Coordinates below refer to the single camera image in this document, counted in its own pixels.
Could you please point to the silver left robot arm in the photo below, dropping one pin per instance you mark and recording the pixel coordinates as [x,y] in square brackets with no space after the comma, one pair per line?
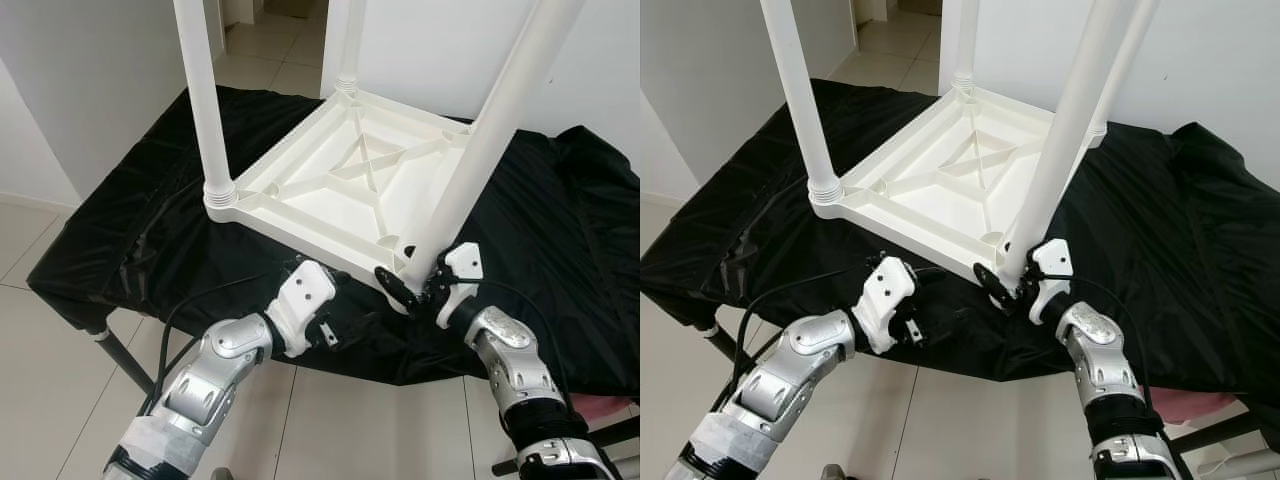
[200,395]
[785,390]

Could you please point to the white plastic table top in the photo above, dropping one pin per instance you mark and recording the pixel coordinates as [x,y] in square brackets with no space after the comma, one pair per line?
[330,195]
[930,195]

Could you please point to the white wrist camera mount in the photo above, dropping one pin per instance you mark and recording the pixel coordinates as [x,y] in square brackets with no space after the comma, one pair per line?
[465,265]
[888,290]
[305,295]
[1052,262]

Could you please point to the beige door frame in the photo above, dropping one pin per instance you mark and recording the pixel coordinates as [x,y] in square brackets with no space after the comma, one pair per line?
[240,12]
[872,12]

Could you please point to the brown door mat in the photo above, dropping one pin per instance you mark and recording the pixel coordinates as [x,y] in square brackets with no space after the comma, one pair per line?
[292,8]
[918,8]

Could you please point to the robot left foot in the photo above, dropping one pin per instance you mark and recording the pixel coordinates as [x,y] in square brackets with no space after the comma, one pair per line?
[835,472]
[222,474]

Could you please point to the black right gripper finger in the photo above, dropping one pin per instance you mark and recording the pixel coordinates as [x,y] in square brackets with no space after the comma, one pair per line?
[397,287]
[992,283]

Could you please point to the black cloth table cover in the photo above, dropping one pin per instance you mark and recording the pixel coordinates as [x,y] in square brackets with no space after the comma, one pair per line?
[560,260]
[1180,260]

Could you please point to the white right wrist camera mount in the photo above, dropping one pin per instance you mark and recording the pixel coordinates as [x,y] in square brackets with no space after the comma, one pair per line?
[1052,262]
[465,265]

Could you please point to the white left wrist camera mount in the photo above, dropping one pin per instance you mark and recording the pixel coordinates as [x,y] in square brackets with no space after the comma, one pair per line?
[888,290]
[305,295]

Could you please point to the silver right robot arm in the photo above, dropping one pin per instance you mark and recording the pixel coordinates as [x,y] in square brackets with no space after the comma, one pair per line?
[1100,365]
[515,365]

